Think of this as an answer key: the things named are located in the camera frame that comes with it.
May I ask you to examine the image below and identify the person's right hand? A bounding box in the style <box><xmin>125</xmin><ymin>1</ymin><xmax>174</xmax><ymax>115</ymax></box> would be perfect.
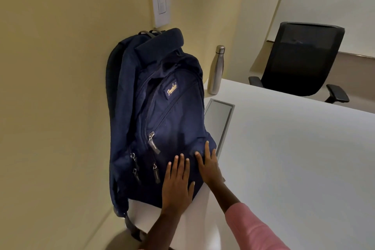
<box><xmin>195</xmin><ymin>140</ymin><xmax>226</xmax><ymax>189</ymax></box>

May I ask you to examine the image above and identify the person's left forearm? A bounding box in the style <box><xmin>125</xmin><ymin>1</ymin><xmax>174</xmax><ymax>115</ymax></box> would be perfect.
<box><xmin>137</xmin><ymin>211</ymin><xmax>183</xmax><ymax>250</ymax></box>

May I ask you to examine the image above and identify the person's left hand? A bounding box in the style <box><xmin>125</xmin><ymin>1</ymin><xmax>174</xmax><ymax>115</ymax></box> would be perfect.
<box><xmin>161</xmin><ymin>153</ymin><xmax>196</xmax><ymax>216</ymax></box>

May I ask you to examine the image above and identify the person's right forearm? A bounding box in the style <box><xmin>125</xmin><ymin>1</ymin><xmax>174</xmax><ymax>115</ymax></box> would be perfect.
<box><xmin>209</xmin><ymin>182</ymin><xmax>291</xmax><ymax>250</ymax></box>

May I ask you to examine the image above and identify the grey desk cable hatch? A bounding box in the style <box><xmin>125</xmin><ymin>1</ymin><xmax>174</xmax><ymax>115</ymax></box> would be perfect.
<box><xmin>204</xmin><ymin>98</ymin><xmax>236</xmax><ymax>160</ymax></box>

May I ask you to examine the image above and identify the navy blue backpack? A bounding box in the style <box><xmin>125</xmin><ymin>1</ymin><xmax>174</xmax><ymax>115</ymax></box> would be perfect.
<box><xmin>106</xmin><ymin>28</ymin><xmax>217</xmax><ymax>243</ymax></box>

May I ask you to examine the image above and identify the stainless steel water bottle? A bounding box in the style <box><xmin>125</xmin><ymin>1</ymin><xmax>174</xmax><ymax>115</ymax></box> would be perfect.
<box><xmin>207</xmin><ymin>45</ymin><xmax>226</xmax><ymax>95</ymax></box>

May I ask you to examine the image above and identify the white wall board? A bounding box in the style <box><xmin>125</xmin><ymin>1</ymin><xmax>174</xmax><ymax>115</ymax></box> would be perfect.
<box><xmin>266</xmin><ymin>0</ymin><xmax>375</xmax><ymax>59</ymax></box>

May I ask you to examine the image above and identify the black mesh office chair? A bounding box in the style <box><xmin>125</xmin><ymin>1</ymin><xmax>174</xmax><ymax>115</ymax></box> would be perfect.
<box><xmin>248</xmin><ymin>21</ymin><xmax>350</xmax><ymax>104</ymax></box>

